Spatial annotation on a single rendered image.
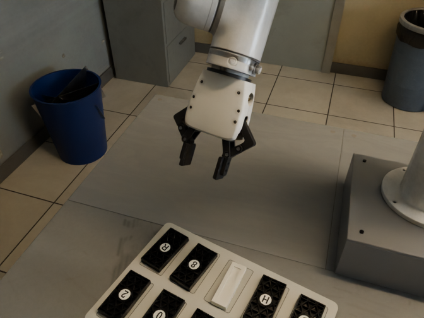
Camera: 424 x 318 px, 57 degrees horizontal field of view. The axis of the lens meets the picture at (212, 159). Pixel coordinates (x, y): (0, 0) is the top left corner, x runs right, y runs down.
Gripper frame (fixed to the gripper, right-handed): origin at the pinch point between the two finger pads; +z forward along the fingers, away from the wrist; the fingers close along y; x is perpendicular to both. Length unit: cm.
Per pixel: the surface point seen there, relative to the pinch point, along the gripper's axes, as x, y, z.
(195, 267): -9.2, -0.7, 22.9
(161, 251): -9.0, 7.4, 23.1
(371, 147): -60, -22, -8
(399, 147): -64, -29, -10
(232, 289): -8.7, -9.5, 23.2
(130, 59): -195, 169, -10
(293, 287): -15.2, -19.4, 20.3
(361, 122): -235, -5, -14
